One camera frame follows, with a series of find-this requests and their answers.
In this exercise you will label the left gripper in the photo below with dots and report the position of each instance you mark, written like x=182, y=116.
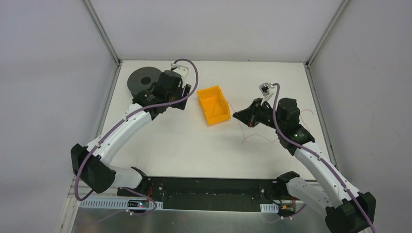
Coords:
x=183, y=96

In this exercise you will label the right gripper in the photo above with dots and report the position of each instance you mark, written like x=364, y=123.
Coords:
x=255, y=111

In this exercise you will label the black cable spool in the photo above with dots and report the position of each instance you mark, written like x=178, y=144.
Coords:
x=142, y=79

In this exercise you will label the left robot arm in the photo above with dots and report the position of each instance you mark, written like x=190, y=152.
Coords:
x=152, y=95

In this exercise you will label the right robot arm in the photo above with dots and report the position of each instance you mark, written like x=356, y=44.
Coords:
x=344, y=207

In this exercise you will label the yellow plastic bin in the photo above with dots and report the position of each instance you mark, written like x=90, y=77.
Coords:
x=214, y=105

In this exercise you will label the right controller board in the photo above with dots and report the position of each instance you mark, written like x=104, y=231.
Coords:
x=286, y=210

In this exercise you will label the controller board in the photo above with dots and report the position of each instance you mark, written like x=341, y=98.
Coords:
x=137, y=204
x=286, y=210

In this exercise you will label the left controller board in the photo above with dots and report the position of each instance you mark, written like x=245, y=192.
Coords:
x=137, y=204

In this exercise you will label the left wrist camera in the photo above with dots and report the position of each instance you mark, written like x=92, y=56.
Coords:
x=181, y=70

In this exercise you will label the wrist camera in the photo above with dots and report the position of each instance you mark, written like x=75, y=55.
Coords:
x=181, y=70
x=267, y=90

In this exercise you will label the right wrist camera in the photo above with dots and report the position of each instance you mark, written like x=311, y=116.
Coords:
x=267, y=90

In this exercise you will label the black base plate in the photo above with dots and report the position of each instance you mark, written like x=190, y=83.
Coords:
x=208, y=194

